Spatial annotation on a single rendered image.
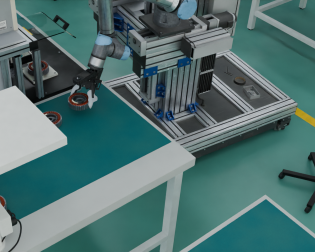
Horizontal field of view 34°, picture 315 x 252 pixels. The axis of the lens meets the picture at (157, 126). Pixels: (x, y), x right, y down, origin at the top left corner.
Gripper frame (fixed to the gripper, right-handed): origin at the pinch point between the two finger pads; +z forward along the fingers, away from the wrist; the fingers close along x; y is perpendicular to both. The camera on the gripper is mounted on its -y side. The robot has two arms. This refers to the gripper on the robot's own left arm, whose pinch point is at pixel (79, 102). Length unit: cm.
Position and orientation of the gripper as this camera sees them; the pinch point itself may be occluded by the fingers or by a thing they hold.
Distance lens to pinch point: 262.9
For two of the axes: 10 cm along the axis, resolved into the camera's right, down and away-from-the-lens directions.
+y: 5.0, -0.3, 8.7
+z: -3.6, 9.0, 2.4
